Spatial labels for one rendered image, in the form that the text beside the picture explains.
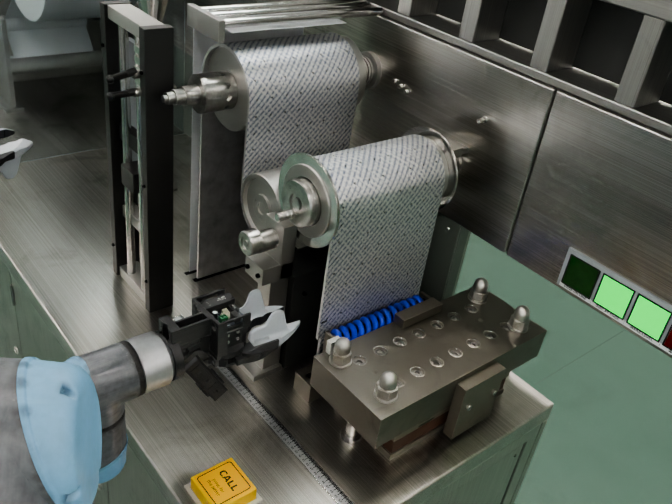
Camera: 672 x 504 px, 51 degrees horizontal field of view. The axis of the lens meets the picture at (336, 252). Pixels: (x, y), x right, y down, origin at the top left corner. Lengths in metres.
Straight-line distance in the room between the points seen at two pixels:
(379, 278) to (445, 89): 0.35
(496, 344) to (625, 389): 1.80
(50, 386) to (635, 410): 2.54
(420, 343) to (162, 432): 0.44
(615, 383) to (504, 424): 1.75
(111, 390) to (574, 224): 0.72
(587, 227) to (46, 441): 0.85
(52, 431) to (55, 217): 1.17
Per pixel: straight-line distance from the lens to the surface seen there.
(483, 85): 1.22
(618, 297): 1.15
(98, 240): 1.61
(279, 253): 1.11
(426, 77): 1.31
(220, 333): 0.96
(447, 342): 1.20
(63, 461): 0.57
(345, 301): 1.15
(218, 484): 1.07
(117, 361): 0.92
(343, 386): 1.08
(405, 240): 1.18
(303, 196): 1.04
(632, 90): 1.09
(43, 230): 1.66
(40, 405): 0.58
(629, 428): 2.83
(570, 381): 2.92
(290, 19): 1.24
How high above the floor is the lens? 1.76
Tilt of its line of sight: 32 degrees down
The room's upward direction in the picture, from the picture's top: 9 degrees clockwise
